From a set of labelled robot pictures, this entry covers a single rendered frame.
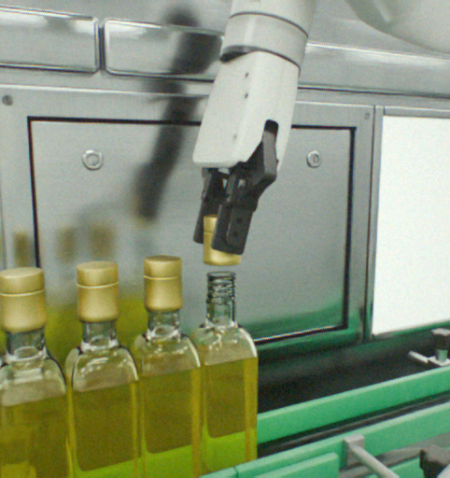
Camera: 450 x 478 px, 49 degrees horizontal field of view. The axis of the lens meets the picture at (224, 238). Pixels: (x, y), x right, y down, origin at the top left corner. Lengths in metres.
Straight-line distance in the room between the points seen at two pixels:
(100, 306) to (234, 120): 0.19
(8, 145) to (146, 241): 0.17
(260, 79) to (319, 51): 0.26
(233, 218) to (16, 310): 0.19
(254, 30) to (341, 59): 0.26
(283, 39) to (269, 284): 0.32
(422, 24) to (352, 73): 0.22
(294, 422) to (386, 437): 0.10
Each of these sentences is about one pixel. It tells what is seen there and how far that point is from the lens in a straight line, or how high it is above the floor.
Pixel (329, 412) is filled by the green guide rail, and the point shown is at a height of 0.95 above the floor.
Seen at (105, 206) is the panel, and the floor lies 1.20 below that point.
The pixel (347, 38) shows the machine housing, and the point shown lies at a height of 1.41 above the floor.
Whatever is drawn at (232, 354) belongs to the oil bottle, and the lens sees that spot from 0.46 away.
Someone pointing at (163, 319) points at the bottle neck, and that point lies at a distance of 0.44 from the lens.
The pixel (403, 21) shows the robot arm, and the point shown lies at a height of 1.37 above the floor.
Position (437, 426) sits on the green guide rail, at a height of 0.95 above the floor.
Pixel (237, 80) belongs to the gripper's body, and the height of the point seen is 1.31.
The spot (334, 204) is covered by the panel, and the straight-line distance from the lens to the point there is 0.68.
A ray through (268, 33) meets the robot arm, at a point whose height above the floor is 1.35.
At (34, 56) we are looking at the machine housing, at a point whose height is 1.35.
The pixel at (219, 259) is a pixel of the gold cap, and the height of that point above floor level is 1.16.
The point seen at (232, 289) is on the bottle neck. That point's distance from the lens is 0.46.
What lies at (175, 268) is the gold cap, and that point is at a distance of 0.43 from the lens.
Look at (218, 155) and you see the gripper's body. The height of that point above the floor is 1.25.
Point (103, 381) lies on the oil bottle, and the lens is 0.43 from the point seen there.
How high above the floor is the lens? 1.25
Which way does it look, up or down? 9 degrees down
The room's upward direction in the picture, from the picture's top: straight up
